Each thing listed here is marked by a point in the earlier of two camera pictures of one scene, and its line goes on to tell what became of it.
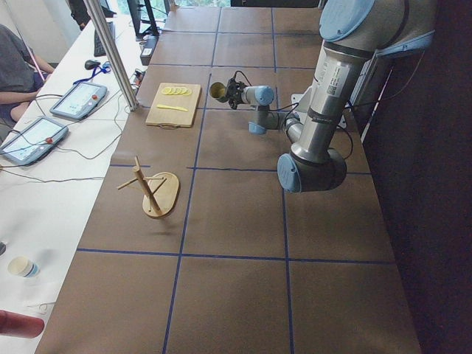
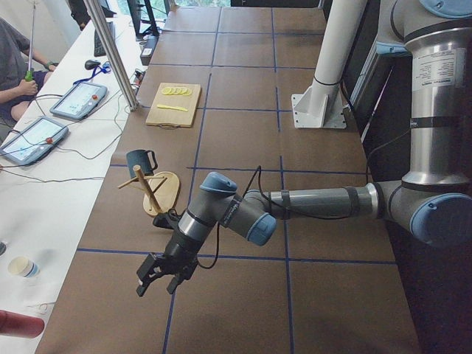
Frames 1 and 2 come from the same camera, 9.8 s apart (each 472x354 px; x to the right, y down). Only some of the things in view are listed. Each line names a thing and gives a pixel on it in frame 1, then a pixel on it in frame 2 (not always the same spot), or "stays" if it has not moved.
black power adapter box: [148, 49] stays
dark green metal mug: [218, 91] → [141, 158]
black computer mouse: [91, 64] stays
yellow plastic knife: [163, 106] stays
